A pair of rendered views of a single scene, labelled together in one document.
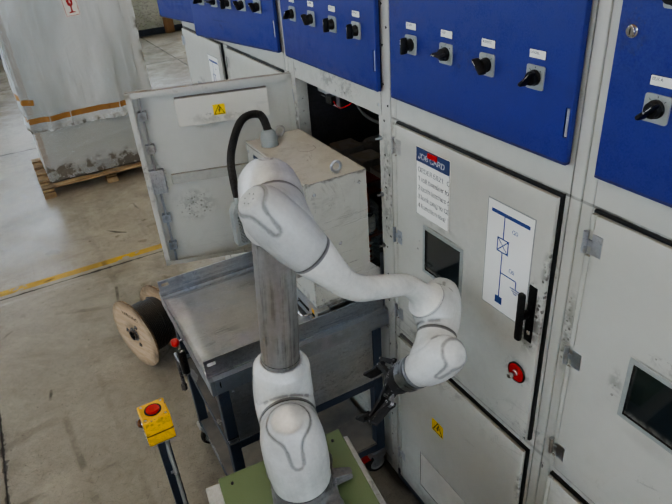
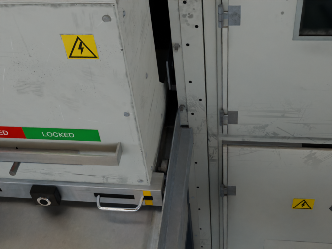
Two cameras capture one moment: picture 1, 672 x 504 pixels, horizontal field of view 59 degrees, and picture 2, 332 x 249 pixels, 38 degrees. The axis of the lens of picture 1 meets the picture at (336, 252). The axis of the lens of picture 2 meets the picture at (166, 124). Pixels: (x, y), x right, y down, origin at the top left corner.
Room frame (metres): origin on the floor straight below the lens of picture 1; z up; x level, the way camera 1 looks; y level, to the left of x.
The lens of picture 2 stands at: (1.24, 0.54, 1.78)
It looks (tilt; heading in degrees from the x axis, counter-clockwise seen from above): 46 degrees down; 309
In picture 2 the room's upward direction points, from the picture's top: 7 degrees counter-clockwise
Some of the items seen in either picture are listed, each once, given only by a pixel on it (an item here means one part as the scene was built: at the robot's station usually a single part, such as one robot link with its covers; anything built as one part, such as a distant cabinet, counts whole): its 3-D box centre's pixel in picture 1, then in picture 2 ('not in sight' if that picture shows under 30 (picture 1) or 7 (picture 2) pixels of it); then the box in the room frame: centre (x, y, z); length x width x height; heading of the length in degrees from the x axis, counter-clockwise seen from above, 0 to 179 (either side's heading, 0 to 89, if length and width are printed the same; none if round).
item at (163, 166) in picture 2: not in sight; (166, 168); (1.71, -0.01, 0.88); 0.05 x 0.02 x 0.05; 117
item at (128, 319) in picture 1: (149, 325); not in sight; (2.66, 1.05, 0.20); 0.40 x 0.22 x 0.40; 48
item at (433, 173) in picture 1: (431, 188); not in sight; (1.50, -0.28, 1.44); 0.15 x 0.01 x 0.21; 27
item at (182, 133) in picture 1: (226, 172); not in sight; (2.29, 0.42, 1.21); 0.63 x 0.07 x 0.74; 101
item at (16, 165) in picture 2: not in sight; (16, 160); (1.93, 0.23, 1.02); 0.06 x 0.02 x 0.04; 117
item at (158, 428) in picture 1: (156, 421); not in sight; (1.29, 0.57, 0.85); 0.08 x 0.08 x 0.10; 27
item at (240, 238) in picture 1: (242, 222); not in sight; (2.07, 0.35, 1.09); 0.08 x 0.05 x 0.17; 117
